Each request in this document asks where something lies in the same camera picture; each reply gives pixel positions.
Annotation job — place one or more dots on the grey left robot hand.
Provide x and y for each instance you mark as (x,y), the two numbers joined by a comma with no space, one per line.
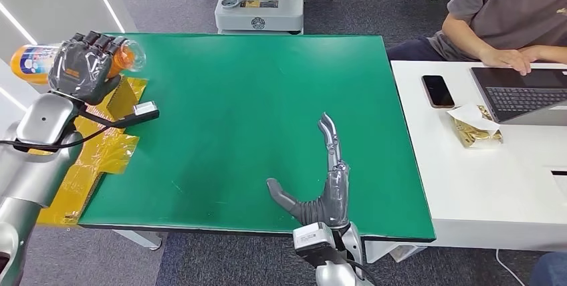
(79,71)

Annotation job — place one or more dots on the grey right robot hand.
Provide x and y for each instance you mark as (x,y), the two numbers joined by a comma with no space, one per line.
(334,200)

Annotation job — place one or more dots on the orange labelled plastic bottle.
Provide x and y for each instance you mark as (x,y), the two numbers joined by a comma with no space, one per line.
(31,65)

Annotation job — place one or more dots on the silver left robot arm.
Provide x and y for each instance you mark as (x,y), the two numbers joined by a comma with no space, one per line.
(31,173)

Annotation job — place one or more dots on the yellow taped cardboard box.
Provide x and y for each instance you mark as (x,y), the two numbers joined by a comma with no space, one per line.
(88,164)

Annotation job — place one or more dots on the green topped table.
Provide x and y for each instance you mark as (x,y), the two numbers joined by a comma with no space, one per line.
(243,120)

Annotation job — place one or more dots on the black smartphone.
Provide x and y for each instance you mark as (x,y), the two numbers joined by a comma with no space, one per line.
(438,91)

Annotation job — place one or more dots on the white desk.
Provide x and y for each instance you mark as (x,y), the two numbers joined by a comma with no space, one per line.
(487,186)

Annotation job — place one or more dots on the gold snack bag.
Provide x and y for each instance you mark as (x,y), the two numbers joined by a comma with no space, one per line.
(475,131)

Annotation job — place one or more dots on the white table leg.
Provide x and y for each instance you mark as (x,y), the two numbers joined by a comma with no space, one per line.
(141,239)

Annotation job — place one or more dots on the grey machine base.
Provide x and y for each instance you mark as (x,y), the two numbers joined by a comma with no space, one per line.
(259,14)

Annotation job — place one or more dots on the dark grey laptop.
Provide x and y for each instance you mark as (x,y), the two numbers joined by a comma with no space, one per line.
(518,93)

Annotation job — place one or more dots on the person's hand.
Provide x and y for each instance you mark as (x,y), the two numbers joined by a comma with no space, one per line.
(505,59)

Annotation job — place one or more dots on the blue fabric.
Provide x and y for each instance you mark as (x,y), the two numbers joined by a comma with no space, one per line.
(551,270)

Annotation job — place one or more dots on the person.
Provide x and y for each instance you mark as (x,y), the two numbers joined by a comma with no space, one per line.
(500,5)

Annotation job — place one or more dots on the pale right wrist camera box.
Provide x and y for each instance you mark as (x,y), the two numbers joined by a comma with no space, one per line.
(312,239)

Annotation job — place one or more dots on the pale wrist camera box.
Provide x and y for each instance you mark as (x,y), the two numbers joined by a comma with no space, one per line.
(144,110)
(312,239)

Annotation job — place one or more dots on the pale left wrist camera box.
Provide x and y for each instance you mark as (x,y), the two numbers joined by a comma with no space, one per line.
(144,110)

